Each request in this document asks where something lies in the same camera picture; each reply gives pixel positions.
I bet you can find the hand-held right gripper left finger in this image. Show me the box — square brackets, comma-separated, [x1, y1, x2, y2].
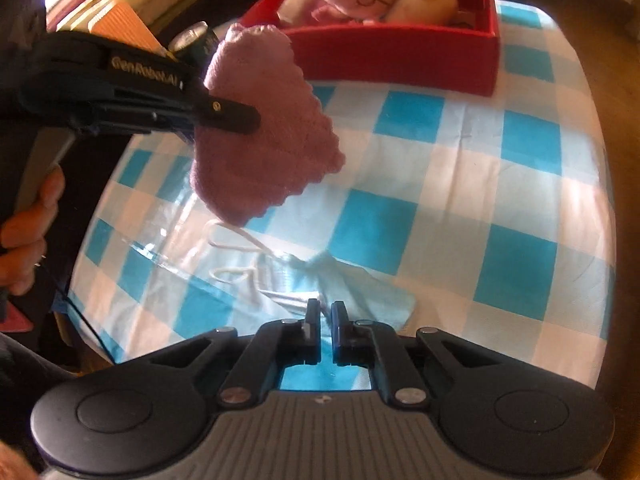
[150, 298, 321, 407]

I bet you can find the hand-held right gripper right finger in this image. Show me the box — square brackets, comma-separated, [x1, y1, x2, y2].
[330, 301, 498, 407]

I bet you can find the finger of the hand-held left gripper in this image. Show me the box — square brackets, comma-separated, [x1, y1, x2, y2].
[192, 91, 262, 135]

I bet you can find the light blue face mask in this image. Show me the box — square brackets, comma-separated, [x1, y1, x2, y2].
[207, 220, 418, 332]

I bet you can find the purple knitted towel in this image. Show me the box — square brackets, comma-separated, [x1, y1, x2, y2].
[189, 24, 347, 227]

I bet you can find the red cardboard box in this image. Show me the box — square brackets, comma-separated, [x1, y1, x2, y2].
[235, 0, 501, 97]

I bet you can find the beige plush toy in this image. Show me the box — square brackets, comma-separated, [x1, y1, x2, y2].
[385, 0, 458, 25]

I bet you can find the person's left hand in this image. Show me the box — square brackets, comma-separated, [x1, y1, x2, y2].
[0, 165, 66, 297]

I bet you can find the orange ribbed cup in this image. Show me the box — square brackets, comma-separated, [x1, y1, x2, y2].
[92, 1, 168, 58]

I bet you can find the dark drink can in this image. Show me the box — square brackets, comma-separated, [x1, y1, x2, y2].
[167, 21, 221, 68]

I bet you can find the white sponge block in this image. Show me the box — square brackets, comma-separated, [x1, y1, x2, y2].
[277, 0, 321, 26]

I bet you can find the blue white checkered tablecloth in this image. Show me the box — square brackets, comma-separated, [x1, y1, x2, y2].
[67, 0, 616, 396]

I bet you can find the black cable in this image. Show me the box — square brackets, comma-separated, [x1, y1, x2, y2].
[35, 257, 118, 363]

